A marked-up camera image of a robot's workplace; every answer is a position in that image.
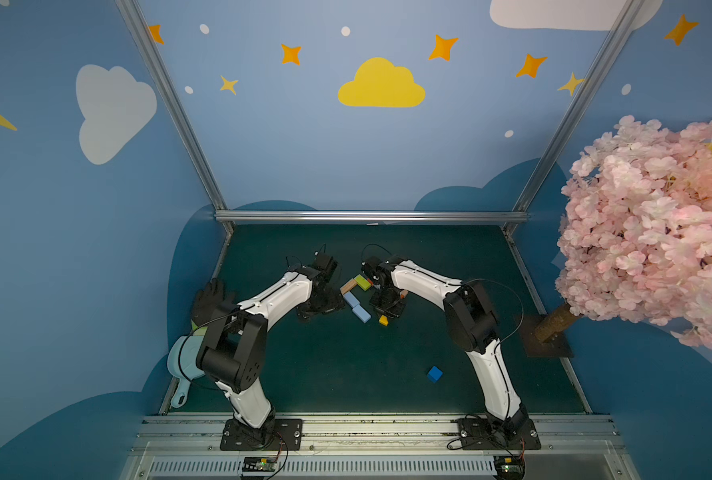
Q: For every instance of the left small circuit board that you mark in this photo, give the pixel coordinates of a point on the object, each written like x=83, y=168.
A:
x=258, y=465

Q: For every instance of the aluminium frame back crossbar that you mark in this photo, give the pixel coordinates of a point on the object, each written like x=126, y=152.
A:
x=368, y=217

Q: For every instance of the pink artificial blossom tree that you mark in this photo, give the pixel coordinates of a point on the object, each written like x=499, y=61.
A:
x=636, y=234

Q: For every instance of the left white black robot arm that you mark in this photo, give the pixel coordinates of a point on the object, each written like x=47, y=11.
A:
x=233, y=352

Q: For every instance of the aluminium frame rail front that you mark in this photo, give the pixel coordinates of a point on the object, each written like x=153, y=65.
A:
x=377, y=446

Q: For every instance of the right small circuit board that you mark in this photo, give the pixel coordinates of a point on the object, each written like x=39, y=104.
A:
x=509, y=468

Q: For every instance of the dark blue small block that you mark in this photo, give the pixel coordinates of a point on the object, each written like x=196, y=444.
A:
x=434, y=374

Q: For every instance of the right aluminium frame post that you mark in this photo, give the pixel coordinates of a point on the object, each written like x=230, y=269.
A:
x=605, y=59

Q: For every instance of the light blue plastic dustpan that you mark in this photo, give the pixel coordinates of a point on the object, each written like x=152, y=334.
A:
x=181, y=364

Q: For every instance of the light blue block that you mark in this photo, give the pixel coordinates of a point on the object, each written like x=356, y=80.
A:
x=362, y=314
x=351, y=299

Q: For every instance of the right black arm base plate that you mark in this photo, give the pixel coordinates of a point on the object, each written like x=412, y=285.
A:
x=476, y=433

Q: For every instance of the black green work glove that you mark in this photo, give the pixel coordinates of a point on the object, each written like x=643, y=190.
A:
x=207, y=300

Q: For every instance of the aluminium frame post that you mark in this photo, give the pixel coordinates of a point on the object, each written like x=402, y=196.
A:
x=133, y=17
x=605, y=59

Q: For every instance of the left aluminium frame post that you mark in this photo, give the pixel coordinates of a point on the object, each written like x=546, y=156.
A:
x=133, y=17

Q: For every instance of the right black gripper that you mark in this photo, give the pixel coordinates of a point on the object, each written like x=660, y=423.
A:
x=386, y=300

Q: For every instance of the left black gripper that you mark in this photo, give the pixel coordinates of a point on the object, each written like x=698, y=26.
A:
x=318, y=302

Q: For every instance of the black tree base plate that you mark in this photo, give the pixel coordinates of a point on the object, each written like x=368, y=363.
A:
x=557, y=346

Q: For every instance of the lime green block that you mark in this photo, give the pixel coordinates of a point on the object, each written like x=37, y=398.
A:
x=363, y=283

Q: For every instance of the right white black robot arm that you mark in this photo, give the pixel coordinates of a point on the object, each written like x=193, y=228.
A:
x=471, y=322

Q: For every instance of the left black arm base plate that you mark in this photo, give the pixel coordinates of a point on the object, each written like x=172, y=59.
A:
x=287, y=435

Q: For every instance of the small circuit board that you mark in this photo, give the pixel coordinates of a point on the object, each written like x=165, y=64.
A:
x=509, y=468
x=258, y=465

